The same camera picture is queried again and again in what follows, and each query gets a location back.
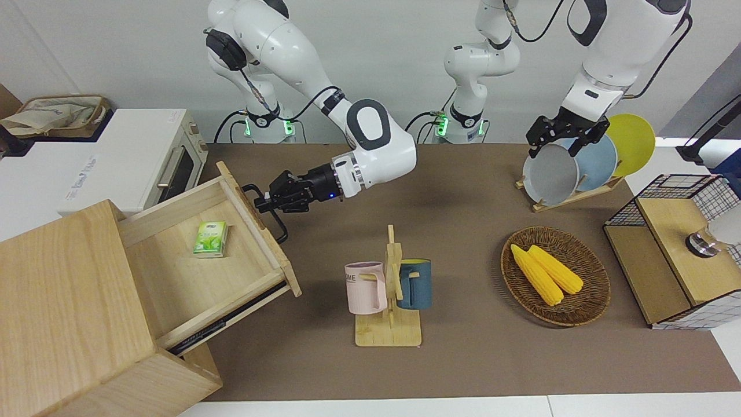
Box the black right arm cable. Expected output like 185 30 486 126
204 28 349 144

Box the bamboo mug rack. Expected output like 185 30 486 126
354 225 424 348

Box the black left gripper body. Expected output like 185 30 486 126
540 107 610 144

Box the grey plate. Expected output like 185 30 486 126
522 142 580 207

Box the pink mug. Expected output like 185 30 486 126
344 261 388 316

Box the brown and cream tote bag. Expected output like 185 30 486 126
0 94 111 140

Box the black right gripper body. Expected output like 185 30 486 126
288 163 339 211

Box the black metal drawer handle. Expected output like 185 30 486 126
241 184 289 244

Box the light wooden cabinet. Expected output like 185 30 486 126
0 200 223 417

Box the round wicker basket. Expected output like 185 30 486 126
500 226 612 328

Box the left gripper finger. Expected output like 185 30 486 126
570 120 610 159
526 118 548 159

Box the yellow plate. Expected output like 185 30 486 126
604 114 656 178

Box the dark blue mug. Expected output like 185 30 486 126
397 258 433 311

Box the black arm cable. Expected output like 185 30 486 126
204 28 349 144
405 0 694 143

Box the small green tea box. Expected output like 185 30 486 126
193 221 229 259

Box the white toaster oven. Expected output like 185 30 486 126
58 108 210 218

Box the wooden plate rack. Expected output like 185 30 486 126
515 174 625 214

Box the yellow corn cob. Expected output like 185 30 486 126
527 245 585 295
510 244 564 307

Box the light blue plate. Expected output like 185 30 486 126
570 133 619 192

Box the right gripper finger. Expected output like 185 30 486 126
268 170 297 198
254 196 302 214

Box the light wooden drawer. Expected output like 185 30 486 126
119 161 302 356

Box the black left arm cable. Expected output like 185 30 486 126
405 0 694 143

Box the black pole stand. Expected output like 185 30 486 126
676 96 741 164

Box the wire and wood shelf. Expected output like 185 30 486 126
603 174 741 331

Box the brown table mat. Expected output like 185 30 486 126
200 143 741 402

